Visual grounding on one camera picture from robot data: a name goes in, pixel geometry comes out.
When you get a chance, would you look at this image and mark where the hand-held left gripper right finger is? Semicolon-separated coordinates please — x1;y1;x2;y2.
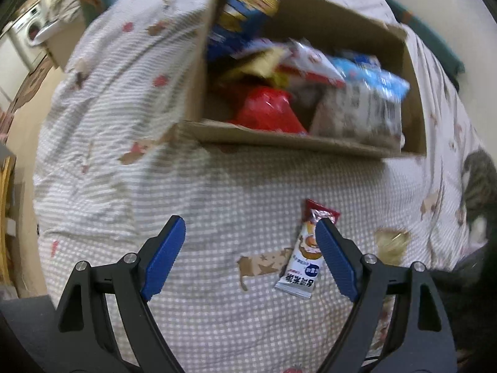
314;218;457;373

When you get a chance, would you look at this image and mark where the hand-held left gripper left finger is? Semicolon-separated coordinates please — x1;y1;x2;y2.
56;215;187;373

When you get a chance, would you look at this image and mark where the white red-ended snack bar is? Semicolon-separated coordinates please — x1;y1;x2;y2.
274;199;340;299

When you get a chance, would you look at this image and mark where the light blue snack packet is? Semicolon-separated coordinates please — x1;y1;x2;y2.
311;50;411;150

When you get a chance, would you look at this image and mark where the red snack packet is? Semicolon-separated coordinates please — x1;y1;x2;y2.
229;86;307;135

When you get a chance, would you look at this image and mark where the white pink snack packet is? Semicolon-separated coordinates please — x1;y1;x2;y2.
280;39;346;88

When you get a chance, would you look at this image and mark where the yellow snack packet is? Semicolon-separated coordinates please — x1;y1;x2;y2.
217;44;290;86

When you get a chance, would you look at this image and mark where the brown cardboard box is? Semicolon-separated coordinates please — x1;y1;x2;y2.
182;0;428;160

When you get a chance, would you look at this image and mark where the blue yellow chip bag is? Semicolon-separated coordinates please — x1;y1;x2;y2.
206;0;280;61

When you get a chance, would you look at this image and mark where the printed checked blanket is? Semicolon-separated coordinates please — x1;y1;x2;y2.
33;0;486;373

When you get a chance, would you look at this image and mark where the dark grey cloth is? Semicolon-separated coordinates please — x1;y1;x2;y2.
0;295;59;373

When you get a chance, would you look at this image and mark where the tabby cat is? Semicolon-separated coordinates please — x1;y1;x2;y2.
462;150;492;247

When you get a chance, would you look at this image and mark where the brown floor rug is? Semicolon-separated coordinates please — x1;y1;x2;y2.
8;54;59;117

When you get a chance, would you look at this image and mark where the teal padded bed edge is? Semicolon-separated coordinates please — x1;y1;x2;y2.
373;0;467;74

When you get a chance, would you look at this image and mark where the white washing machine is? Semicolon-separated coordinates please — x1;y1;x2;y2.
10;4;49;71

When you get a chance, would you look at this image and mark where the wooden frame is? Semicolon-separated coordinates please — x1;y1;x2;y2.
0;144;18;288

